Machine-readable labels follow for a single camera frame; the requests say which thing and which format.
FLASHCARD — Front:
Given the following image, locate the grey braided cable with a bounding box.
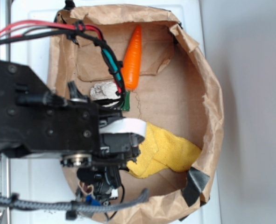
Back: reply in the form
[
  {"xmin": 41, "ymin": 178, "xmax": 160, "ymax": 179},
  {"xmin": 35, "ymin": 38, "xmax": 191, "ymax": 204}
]
[{"xmin": 0, "ymin": 188, "xmax": 150, "ymax": 220}]

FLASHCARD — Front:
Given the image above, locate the crumpled white paper ball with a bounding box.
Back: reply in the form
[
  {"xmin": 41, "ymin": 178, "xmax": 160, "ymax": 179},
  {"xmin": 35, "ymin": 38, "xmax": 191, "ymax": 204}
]
[{"xmin": 90, "ymin": 81, "xmax": 120, "ymax": 107}]

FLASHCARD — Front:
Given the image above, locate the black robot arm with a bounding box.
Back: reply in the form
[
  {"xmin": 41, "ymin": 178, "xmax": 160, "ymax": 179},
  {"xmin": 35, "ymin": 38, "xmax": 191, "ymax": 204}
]
[{"xmin": 0, "ymin": 60, "xmax": 146, "ymax": 204}]

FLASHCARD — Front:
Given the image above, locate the orange plastic carrot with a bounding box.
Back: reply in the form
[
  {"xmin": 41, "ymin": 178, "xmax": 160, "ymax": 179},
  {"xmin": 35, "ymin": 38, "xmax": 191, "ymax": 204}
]
[{"xmin": 121, "ymin": 25, "xmax": 142, "ymax": 112}]

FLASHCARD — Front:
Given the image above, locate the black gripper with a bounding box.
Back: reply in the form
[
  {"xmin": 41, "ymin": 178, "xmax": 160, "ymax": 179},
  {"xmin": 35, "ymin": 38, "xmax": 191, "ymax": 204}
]
[{"xmin": 76, "ymin": 111, "xmax": 146, "ymax": 201}]

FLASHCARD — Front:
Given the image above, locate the red and black wire bundle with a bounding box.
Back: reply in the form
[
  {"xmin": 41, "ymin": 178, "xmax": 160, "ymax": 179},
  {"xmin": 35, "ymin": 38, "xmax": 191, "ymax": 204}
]
[{"xmin": 0, "ymin": 20, "xmax": 127, "ymax": 110}]

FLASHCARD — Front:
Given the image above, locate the brown paper bag tray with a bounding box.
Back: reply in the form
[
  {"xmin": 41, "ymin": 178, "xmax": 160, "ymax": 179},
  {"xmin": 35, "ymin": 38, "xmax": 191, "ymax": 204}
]
[{"xmin": 56, "ymin": 4, "xmax": 224, "ymax": 224}]

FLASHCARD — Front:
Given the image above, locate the yellow cloth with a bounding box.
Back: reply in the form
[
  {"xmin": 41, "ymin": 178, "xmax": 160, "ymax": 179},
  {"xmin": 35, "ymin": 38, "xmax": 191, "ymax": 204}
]
[{"xmin": 127, "ymin": 122, "xmax": 202, "ymax": 179}]

